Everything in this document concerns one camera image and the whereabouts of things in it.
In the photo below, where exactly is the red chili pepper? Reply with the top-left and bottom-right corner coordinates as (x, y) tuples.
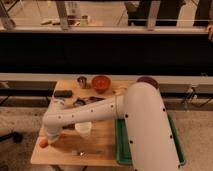
(39, 134), (67, 148)

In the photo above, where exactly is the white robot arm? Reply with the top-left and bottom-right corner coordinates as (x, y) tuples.
(43, 82), (180, 171)

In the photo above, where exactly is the white plastic cup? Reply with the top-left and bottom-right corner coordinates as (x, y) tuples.
(75, 122), (92, 139)

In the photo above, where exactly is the small metal cup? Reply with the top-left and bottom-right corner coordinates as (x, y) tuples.
(77, 76), (87, 89)

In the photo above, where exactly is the dark red grape bunch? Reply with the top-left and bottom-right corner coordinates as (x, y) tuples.
(62, 124), (75, 130)

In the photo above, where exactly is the silver metal fork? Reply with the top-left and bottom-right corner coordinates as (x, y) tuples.
(72, 150), (86, 156)

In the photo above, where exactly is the small round metal tin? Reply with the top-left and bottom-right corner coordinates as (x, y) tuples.
(73, 98), (86, 107)

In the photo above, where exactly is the black rectangular block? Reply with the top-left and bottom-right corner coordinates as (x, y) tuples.
(53, 90), (73, 98)

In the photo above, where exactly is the wooden table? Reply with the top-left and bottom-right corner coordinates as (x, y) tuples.
(31, 80), (132, 167)

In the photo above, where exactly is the red bowl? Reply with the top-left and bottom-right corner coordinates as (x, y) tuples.
(91, 75), (111, 94)

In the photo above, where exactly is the green plastic tray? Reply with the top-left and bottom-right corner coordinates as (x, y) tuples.
(115, 115), (186, 166)

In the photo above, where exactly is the yellow banana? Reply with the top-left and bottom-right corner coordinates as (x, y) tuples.
(113, 88), (127, 96)

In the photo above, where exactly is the purple bowl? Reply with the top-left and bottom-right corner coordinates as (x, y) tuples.
(137, 76), (159, 89)

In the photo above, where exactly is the black handled tool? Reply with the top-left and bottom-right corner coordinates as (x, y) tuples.
(89, 96), (104, 102)

